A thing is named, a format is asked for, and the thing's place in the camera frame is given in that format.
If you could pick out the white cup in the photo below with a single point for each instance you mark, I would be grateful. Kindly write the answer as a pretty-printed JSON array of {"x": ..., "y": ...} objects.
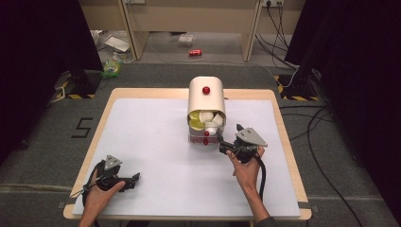
[
  {"x": 218, "y": 119},
  {"x": 206, "y": 116},
  {"x": 211, "y": 128}
]

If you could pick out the person's left hand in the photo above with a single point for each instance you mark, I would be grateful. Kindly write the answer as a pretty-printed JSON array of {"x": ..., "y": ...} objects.
[{"x": 97, "y": 198}]

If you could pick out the clear plastic packaging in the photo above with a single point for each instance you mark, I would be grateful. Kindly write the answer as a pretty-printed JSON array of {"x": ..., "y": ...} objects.
[{"x": 186, "y": 39}]

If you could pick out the red drink can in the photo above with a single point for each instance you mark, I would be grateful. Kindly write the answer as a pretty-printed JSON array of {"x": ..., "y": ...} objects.
[{"x": 195, "y": 52}]

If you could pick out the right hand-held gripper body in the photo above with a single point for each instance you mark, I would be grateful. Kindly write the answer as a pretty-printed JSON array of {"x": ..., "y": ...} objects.
[{"x": 247, "y": 148}]

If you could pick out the yellow-black hazard tape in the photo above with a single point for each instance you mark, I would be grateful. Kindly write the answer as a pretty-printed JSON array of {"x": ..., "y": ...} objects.
[
  {"x": 299, "y": 98},
  {"x": 77, "y": 96}
]

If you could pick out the black curtain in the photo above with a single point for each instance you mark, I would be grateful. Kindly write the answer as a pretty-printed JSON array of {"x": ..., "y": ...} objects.
[
  {"x": 359, "y": 63},
  {"x": 34, "y": 63}
]

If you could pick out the wooden table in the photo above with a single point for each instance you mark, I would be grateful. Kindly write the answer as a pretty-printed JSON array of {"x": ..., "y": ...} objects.
[{"x": 94, "y": 138}]

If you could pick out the yellow-green cup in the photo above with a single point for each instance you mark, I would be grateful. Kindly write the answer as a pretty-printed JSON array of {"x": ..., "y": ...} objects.
[
  {"x": 197, "y": 125},
  {"x": 194, "y": 115}
]

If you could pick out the trash items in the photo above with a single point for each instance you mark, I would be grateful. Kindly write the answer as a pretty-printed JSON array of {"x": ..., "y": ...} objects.
[{"x": 193, "y": 132}]

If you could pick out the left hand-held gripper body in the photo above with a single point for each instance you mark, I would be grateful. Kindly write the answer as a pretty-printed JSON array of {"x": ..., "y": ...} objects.
[{"x": 110, "y": 176}]

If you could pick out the green plastic bag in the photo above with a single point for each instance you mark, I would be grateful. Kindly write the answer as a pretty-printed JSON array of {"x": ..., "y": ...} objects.
[{"x": 112, "y": 67}]

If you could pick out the person's right hand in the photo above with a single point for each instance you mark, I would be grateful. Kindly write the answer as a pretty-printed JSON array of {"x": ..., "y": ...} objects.
[{"x": 249, "y": 175}]

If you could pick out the white drawer cabinet red knobs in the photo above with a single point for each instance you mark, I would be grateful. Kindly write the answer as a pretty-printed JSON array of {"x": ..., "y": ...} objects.
[{"x": 205, "y": 101}]

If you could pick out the white wall power socket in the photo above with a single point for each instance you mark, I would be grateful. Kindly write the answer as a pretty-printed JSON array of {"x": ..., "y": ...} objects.
[{"x": 272, "y": 3}]

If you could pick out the beige desk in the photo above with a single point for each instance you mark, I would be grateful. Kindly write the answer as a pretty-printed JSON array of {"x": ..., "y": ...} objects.
[{"x": 195, "y": 15}]

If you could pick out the white table mat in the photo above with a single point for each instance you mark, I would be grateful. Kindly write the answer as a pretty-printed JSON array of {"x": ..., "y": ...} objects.
[{"x": 151, "y": 164}]

